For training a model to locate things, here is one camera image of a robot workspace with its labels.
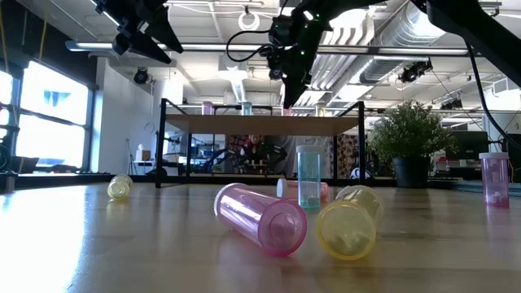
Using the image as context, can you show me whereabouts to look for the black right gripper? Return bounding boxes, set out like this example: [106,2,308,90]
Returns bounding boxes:
[267,10,331,109]

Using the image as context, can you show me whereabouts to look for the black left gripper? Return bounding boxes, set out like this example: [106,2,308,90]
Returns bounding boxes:
[96,0,184,65]

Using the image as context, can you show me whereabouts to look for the white ceiling pipes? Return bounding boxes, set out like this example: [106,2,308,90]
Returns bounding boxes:
[309,22,370,93]

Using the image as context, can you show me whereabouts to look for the person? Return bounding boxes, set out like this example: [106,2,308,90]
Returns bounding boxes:
[238,134,272,174]

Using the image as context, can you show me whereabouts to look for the grey hanging cloth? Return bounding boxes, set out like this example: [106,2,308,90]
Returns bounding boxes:
[267,136,298,178]

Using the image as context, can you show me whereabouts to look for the white floral cloth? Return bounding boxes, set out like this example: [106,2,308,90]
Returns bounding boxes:
[321,136,335,179]

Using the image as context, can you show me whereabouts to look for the brown patterned cloth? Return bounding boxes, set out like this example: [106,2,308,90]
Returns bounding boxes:
[336,133,361,180]

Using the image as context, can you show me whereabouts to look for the black overhead light bar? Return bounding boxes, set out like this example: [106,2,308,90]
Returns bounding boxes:
[64,39,477,58]

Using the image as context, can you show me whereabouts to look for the black and white ball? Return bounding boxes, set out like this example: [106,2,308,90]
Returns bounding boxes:
[349,167,373,181]

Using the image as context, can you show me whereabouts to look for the large bright window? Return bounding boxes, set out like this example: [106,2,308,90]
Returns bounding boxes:
[0,59,95,175]

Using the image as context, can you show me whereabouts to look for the small cardboard box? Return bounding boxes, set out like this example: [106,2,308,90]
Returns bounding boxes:
[135,144,153,163]

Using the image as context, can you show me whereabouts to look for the green potted plant black pot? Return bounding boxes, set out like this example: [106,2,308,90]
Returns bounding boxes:
[367,99,460,189]

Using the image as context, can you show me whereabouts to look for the black monitor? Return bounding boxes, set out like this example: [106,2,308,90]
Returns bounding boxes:
[506,133,521,184]
[445,129,490,161]

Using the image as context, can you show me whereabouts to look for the blue mat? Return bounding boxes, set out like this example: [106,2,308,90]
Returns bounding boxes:
[449,180,521,198]

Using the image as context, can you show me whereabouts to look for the black frame wooden shelf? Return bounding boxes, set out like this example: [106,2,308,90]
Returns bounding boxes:
[154,97,366,189]

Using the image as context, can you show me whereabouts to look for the white coiled cable ring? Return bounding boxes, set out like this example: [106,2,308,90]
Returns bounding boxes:
[238,10,261,33]

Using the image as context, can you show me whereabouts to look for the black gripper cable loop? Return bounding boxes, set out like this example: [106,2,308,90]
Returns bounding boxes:
[225,28,274,64]

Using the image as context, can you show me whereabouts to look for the silver ceiling air duct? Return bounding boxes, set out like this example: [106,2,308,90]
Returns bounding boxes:
[360,0,449,85]

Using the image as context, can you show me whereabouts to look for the black table edge rail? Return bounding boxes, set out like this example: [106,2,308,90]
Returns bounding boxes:
[15,173,521,189]

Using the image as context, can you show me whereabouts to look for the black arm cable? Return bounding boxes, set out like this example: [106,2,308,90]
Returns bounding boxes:
[463,40,521,150]

